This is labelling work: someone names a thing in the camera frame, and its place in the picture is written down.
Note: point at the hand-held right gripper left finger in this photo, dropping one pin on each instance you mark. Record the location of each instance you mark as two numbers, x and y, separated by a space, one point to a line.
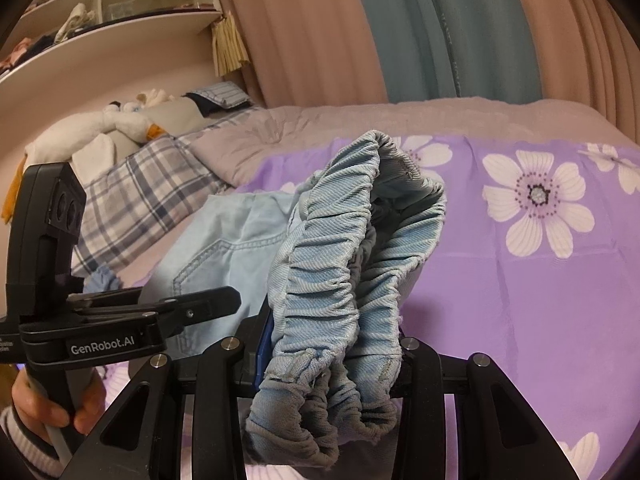
262 345

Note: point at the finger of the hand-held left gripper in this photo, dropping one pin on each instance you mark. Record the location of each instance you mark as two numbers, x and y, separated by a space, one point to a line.
115 296
210 305

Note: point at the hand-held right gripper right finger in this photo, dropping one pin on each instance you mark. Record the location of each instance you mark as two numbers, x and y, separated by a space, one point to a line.
417 375

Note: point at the light blue denim pants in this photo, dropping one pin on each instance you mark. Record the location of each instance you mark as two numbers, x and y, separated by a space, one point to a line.
330 280

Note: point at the person's left forearm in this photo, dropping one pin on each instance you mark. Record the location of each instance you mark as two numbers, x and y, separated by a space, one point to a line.
25 455

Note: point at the folded blue pants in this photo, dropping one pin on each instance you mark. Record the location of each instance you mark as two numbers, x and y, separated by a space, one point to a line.
102 277

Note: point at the person's left hand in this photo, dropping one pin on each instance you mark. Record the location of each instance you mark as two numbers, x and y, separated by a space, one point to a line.
30 405

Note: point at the purple floral blanket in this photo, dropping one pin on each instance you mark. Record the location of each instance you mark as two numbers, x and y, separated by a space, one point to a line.
475 310

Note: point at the white plush goose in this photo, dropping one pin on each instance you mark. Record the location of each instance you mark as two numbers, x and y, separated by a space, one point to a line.
75 135

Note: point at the plaid pillow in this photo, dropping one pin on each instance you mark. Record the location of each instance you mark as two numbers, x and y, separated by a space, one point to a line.
145 180

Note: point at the small white plush toy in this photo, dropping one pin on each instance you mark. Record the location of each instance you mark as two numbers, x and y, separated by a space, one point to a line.
150 95

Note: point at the grey cushion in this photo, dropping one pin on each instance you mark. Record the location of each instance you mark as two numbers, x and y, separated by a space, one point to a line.
175 115

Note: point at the pile of mixed clothes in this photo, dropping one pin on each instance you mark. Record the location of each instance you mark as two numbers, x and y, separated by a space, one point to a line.
25 52

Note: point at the white cloth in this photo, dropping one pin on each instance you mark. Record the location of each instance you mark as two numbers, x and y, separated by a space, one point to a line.
75 20

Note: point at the beige curtain tassel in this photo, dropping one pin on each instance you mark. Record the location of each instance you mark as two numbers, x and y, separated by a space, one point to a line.
227 45

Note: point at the pink curtain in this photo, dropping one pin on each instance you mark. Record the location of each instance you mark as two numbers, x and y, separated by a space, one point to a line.
300 35
575 30

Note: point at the teal curtain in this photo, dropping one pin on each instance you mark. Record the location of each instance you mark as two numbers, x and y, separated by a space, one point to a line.
435 30

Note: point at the white wall shelf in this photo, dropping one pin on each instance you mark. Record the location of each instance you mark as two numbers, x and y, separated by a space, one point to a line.
125 35

